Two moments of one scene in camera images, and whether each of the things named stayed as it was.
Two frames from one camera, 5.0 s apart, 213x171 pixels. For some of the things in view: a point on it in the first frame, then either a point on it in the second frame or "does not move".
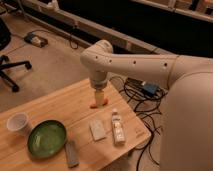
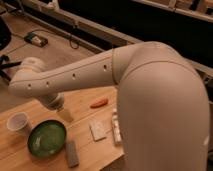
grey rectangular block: (70, 149) does not move
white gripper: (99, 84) to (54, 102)
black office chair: (5, 40) does not move
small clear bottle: (117, 127) does not move
